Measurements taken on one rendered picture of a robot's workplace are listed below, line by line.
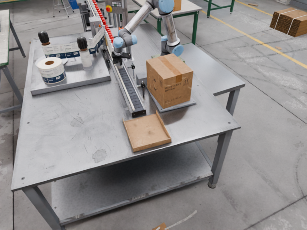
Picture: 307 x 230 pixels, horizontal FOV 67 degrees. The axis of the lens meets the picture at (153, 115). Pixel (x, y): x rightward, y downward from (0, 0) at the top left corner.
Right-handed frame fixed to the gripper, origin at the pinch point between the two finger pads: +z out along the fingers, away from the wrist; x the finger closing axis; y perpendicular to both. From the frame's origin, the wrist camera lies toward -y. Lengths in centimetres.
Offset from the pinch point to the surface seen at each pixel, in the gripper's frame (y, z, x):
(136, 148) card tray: 11, -40, 85
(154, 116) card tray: -10, -24, 62
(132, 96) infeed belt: 0.4, -16.2, 39.2
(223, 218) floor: -52, 20, 152
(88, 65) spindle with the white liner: 27.6, 4.9, -8.3
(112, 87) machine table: 12.5, 0.3, 20.5
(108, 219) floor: 42, 36, 125
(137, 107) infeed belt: 0, -24, 53
